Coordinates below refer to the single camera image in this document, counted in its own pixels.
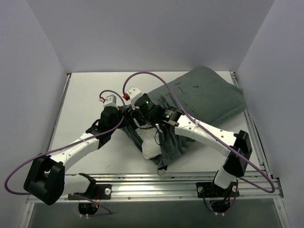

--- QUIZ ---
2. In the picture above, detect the white pillow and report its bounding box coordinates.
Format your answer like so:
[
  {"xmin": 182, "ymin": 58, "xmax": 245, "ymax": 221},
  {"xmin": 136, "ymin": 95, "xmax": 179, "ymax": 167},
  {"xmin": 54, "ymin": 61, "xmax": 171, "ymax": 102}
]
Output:
[{"xmin": 136, "ymin": 128, "xmax": 162, "ymax": 159}]

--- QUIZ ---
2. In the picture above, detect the zebra and green pillowcase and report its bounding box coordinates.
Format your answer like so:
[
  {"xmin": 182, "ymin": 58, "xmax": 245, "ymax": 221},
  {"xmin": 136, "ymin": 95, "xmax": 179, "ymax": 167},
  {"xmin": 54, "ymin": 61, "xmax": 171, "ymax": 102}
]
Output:
[{"xmin": 123, "ymin": 66, "xmax": 247, "ymax": 170}]

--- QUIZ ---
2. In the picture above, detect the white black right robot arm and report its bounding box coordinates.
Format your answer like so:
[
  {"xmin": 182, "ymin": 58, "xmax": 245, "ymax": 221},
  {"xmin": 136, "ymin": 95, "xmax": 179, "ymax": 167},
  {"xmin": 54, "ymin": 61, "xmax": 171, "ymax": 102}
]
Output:
[{"xmin": 124, "ymin": 91, "xmax": 252, "ymax": 196}]

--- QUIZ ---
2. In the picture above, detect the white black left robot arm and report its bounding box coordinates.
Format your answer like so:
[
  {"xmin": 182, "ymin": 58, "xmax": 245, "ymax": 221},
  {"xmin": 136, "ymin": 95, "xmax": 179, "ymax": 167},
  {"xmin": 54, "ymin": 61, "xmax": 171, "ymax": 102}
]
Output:
[{"xmin": 23, "ymin": 106, "xmax": 129, "ymax": 205}]

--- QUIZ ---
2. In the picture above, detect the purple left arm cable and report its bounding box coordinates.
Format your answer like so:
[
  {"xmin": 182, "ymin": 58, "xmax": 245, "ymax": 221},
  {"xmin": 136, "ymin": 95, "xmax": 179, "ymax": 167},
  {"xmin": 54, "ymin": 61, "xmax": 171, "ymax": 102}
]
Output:
[{"xmin": 5, "ymin": 89, "xmax": 125, "ymax": 216}]

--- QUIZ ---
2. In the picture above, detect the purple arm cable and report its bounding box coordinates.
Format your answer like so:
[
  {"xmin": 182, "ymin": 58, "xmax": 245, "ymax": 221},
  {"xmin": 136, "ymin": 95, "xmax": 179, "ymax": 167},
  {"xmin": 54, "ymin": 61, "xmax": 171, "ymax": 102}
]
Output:
[
  {"xmin": 121, "ymin": 71, "xmax": 276, "ymax": 193},
  {"xmin": 5, "ymin": 89, "xmax": 125, "ymax": 216}
]

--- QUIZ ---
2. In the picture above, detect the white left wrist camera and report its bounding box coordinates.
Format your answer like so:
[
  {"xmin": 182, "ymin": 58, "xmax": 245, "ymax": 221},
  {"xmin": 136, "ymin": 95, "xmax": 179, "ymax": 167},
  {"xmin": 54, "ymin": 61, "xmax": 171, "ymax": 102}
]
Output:
[{"xmin": 99, "ymin": 95, "xmax": 118, "ymax": 109}]

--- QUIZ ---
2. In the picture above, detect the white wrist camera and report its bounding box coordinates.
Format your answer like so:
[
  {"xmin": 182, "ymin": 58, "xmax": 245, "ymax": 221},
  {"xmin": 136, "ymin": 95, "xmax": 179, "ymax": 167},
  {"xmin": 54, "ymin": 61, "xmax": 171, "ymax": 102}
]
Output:
[
  {"xmin": 123, "ymin": 86, "xmax": 143, "ymax": 106},
  {"xmin": 99, "ymin": 95, "xmax": 118, "ymax": 109}
]

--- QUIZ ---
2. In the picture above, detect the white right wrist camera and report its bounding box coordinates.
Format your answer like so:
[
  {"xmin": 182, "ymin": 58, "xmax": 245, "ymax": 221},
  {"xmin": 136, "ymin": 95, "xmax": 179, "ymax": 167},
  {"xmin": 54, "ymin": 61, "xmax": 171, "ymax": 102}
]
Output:
[{"xmin": 123, "ymin": 86, "xmax": 143, "ymax": 106}]

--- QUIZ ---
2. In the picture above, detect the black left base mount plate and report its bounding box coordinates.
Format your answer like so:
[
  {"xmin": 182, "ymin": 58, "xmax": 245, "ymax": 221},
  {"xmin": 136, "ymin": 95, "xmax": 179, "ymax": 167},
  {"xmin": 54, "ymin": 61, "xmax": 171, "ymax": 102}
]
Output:
[{"xmin": 68, "ymin": 183, "xmax": 112, "ymax": 200}]

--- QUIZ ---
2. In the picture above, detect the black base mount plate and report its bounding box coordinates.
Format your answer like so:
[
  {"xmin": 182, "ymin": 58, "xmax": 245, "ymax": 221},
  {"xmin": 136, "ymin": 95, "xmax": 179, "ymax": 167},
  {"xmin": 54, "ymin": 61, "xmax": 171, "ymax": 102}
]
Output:
[
  {"xmin": 68, "ymin": 183, "xmax": 112, "ymax": 200},
  {"xmin": 196, "ymin": 181, "xmax": 240, "ymax": 198}
]

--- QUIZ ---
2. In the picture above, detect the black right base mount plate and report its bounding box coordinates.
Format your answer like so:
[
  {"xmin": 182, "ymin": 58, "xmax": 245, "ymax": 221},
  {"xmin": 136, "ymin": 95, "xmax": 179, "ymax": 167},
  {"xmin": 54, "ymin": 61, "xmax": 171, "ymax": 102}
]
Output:
[{"xmin": 196, "ymin": 181, "xmax": 240, "ymax": 198}]

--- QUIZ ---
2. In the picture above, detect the aluminium front rail frame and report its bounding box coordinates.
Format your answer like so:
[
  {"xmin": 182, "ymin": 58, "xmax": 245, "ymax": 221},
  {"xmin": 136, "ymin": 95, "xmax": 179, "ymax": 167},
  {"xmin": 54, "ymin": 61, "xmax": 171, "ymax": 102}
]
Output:
[{"xmin": 25, "ymin": 172, "xmax": 285, "ymax": 202}]

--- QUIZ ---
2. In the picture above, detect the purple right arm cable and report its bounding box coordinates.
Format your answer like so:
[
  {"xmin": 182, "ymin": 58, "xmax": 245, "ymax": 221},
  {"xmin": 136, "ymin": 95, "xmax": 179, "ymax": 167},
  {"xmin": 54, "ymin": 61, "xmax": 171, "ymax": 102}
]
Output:
[{"xmin": 121, "ymin": 71, "xmax": 276, "ymax": 193}]

